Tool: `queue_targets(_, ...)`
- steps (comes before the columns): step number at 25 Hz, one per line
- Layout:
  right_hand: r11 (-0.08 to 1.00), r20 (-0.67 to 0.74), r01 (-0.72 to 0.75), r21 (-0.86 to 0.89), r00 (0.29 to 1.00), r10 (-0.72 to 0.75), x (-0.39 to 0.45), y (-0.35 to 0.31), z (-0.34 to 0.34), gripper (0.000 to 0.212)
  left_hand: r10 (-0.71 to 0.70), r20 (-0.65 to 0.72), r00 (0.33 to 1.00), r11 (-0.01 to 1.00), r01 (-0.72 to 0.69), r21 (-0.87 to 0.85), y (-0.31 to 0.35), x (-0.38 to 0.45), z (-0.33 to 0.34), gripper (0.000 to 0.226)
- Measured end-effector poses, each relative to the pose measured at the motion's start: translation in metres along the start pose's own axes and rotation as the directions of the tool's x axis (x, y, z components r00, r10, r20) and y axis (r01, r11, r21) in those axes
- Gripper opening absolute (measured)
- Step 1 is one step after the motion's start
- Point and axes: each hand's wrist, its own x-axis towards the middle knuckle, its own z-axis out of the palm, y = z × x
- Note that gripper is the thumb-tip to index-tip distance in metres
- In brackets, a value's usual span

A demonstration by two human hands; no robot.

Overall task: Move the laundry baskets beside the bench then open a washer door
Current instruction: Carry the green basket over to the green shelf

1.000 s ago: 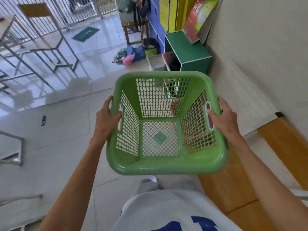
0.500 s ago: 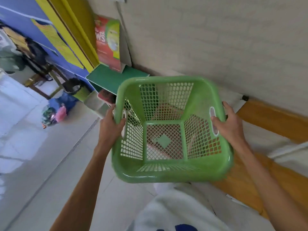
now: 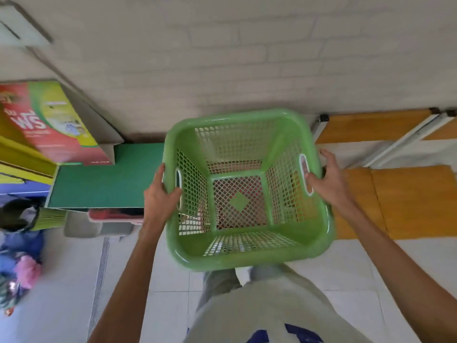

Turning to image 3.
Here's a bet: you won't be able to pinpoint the person's light shirt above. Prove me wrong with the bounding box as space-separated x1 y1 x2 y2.
184 271 372 343

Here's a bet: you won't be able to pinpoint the yellow board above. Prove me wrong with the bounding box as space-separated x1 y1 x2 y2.
0 135 59 186

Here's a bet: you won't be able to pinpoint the pink shelf bin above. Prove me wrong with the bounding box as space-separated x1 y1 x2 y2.
88 208 145 225

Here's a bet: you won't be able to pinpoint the person's right hand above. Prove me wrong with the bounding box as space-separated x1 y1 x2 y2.
305 149 358 219

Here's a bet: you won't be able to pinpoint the person's left forearm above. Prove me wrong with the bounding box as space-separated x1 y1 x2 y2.
87 223 167 343

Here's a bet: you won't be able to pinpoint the grey bin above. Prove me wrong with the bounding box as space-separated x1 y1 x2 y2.
63 212 136 239

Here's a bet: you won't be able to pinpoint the pile of colourful laundry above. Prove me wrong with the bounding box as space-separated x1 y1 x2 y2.
0 230 46 279

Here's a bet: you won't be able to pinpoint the multicolour bag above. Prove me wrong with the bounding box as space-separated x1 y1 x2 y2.
0 274 31 317

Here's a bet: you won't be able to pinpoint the floor drain grate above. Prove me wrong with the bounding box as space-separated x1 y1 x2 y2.
87 236 111 342

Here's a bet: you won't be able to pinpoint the colourful cardboard box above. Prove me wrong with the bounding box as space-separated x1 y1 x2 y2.
0 80 125 167

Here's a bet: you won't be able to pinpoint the black bag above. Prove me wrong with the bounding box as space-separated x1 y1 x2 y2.
0 199 39 232

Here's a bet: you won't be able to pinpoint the white wall board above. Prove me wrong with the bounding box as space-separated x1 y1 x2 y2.
0 3 55 48

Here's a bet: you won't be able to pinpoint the person's grey trousers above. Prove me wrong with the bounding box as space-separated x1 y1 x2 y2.
196 263 299 313

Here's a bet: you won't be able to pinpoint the green plastic basket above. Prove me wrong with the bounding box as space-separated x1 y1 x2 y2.
162 109 336 272

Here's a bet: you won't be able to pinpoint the green shelf cabinet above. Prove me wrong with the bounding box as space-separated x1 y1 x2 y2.
45 142 166 212

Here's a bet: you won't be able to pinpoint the person's left hand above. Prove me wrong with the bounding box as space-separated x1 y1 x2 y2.
142 163 183 229

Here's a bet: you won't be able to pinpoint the person's right forearm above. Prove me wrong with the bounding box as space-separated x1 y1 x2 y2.
335 203 457 343

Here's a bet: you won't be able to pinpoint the pink plastic bag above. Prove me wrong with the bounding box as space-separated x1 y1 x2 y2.
13 254 43 291

